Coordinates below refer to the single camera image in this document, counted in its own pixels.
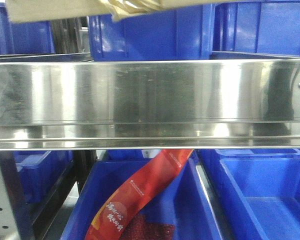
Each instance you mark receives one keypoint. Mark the grey shelf post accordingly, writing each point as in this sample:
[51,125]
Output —
[8,225]

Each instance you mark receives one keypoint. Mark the red snack bag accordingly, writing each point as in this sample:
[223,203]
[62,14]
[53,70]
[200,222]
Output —
[114,216]

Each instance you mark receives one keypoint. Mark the steel shelf front rail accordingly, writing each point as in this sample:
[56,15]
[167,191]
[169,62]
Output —
[235,103]

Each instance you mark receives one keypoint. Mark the blue bin lower left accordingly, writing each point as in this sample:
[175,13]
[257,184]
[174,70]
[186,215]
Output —
[39,171]

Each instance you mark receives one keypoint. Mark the blue bin middle upper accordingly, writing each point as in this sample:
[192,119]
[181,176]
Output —
[179,34]

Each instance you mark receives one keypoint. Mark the blue bin right upper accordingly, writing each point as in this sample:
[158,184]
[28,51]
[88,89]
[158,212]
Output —
[261,26]

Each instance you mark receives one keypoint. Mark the blue bin with red bag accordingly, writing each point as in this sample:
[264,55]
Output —
[182,204]

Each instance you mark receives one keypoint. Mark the blue bin lower right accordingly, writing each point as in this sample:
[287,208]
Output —
[258,190]

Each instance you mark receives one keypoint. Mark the brown cardboard carton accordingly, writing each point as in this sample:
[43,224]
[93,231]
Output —
[23,11]

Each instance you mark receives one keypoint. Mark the blue bin left upper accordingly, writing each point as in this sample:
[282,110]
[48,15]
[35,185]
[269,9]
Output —
[24,38]

